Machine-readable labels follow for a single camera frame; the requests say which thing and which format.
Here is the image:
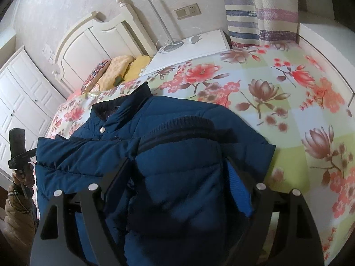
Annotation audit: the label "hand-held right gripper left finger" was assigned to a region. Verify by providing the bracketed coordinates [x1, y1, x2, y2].
[29, 158, 131, 266]

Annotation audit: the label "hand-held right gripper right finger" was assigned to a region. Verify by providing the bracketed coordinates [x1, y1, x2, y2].
[225, 156, 325, 266]

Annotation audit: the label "blue quilted zip jacket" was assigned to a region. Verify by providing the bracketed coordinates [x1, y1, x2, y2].
[35, 82, 276, 266]

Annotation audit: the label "person's left forearm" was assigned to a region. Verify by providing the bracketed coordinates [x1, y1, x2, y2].
[4, 184, 38, 266]

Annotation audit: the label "person's left hand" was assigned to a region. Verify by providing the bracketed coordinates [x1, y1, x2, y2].
[12, 163, 36, 197]

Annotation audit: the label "white wardrobe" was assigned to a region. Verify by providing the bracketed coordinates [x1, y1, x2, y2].
[0, 46, 65, 178]

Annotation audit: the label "embroidered flower pillow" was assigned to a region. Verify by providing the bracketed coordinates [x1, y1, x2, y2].
[80, 59, 111, 93]

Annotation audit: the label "yellow floral pillow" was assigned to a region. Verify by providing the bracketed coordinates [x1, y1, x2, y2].
[96, 55, 135, 90]

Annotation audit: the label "floral bed sheet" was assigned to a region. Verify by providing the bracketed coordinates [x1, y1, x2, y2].
[44, 43, 355, 266]

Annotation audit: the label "plain yellow pillow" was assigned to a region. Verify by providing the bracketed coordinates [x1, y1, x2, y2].
[123, 55, 152, 82]

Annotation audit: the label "white wooden headboard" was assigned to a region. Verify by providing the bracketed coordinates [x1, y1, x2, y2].
[53, 0, 157, 95]

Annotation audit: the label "white nightstand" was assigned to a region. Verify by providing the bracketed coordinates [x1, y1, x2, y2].
[140, 29, 232, 76]

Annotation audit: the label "grey desk lamp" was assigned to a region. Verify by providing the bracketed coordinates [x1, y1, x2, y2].
[144, 0, 184, 53]

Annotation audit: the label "white window ledge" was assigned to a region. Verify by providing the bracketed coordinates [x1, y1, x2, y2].
[298, 11, 355, 108]

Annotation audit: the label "sailboat print curtain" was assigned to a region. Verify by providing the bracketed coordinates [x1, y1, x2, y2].
[218, 0, 301, 49]

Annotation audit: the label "white wall notices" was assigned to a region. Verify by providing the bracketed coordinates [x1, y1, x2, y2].
[43, 43, 56, 63]

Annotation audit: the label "white charger with cable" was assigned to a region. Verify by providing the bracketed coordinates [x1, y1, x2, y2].
[181, 27, 202, 45]

